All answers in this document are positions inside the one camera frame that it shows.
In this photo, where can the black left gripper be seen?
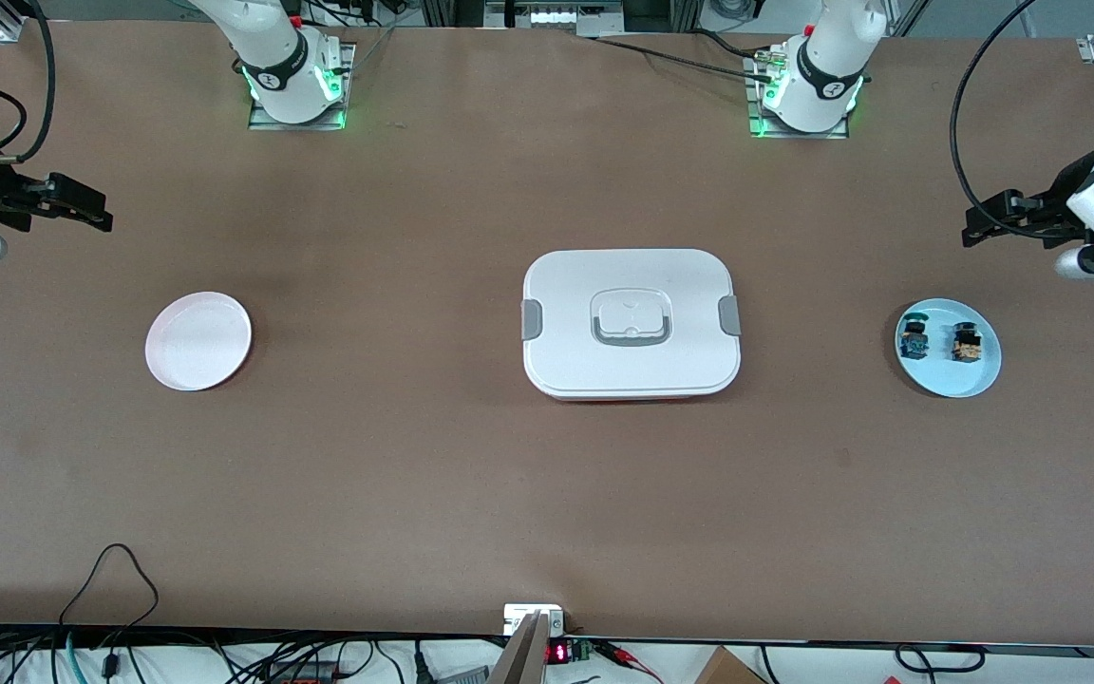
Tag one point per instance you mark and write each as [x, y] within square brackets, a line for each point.
[1058, 201]

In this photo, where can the light blue round plate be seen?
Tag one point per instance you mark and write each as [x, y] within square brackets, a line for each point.
[946, 375]

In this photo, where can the white round plate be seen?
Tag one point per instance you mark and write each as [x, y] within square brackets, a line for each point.
[198, 342]

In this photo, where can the white lidded lunch box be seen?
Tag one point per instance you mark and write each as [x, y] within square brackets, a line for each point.
[632, 370]

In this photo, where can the aluminium rack with label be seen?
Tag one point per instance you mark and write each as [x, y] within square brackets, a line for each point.
[556, 17]

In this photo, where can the brown cardboard box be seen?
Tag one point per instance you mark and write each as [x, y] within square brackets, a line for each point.
[727, 670]

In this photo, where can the small white clamp block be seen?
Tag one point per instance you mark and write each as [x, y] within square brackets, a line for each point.
[520, 617]

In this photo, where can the red digit display module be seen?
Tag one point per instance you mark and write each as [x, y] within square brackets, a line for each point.
[558, 653]

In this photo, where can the grey slanted bar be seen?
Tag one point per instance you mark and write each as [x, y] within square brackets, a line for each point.
[523, 660]

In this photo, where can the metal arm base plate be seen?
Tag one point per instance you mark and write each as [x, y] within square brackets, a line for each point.
[267, 122]
[754, 100]

